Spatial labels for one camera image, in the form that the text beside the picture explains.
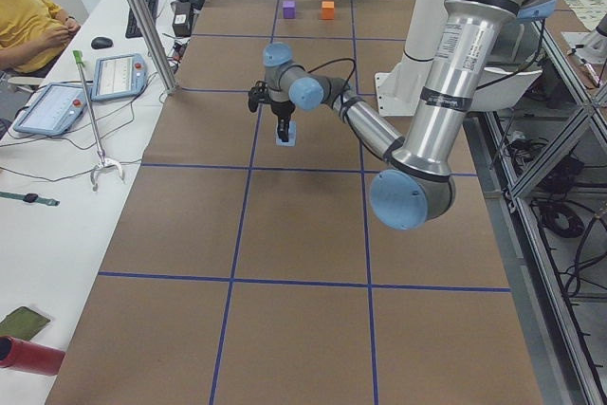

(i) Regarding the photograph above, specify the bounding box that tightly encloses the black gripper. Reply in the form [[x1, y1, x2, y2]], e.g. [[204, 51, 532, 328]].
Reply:
[[271, 101, 294, 141]]

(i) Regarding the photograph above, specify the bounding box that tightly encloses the light blue foam block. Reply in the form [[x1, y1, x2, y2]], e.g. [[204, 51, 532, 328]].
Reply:
[[275, 120, 297, 147]]

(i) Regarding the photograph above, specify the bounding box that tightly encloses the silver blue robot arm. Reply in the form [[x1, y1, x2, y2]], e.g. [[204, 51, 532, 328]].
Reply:
[[262, 0, 556, 230]]

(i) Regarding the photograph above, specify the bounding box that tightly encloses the purple foam block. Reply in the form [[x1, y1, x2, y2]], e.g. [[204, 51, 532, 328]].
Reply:
[[282, 0, 297, 20]]

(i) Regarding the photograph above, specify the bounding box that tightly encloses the orange foam block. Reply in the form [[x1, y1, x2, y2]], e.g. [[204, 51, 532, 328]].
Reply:
[[321, 0, 335, 21]]

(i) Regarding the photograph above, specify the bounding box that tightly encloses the black power adapter box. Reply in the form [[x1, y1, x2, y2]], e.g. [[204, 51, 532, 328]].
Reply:
[[172, 2, 193, 38]]

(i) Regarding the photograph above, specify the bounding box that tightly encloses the far blue teach pendant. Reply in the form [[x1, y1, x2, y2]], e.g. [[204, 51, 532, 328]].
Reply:
[[91, 53, 147, 101]]

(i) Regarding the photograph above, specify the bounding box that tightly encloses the blue teach pendant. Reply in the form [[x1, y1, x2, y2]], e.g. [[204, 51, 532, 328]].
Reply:
[[12, 83, 86, 137], [91, 53, 147, 101]]

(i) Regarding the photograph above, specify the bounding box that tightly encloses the black keyboard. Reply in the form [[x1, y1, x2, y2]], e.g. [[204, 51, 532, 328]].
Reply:
[[124, 0, 159, 40]]

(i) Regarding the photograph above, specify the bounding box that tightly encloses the black computer mouse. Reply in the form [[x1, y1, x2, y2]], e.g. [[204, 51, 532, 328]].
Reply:
[[90, 36, 114, 50]]

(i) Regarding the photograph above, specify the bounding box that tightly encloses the white chair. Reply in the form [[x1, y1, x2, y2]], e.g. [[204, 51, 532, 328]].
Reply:
[[469, 66, 543, 112]]

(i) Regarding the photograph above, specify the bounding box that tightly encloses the near blue teach pendant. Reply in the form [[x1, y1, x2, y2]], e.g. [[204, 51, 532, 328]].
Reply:
[[12, 83, 86, 137]]

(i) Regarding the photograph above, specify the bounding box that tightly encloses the person in yellow shirt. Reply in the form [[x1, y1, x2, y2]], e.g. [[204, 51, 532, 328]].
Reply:
[[1, 0, 81, 77]]

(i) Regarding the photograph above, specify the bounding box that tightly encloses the olive green pouch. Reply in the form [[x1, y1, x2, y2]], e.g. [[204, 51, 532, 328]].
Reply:
[[1, 306, 50, 341]]

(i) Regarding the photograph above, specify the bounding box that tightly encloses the red water bottle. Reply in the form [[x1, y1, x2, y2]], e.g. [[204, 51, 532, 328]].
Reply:
[[1, 336, 65, 376]]

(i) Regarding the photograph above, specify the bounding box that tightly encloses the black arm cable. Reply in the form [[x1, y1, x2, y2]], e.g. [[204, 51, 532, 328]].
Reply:
[[307, 58, 358, 112]]

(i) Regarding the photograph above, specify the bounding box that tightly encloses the white pedestal column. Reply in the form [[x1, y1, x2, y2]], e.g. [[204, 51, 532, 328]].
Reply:
[[375, 0, 447, 117]]

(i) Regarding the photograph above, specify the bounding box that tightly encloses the green handled reacher grabber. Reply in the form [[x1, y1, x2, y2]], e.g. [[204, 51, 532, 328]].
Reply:
[[72, 50, 124, 192]]

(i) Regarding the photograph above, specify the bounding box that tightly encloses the aluminium frame post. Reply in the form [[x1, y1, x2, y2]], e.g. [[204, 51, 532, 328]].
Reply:
[[127, 0, 177, 95]]

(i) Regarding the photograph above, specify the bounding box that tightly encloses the green strap wristwatch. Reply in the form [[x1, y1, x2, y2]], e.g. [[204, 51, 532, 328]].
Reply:
[[0, 192, 60, 207]]

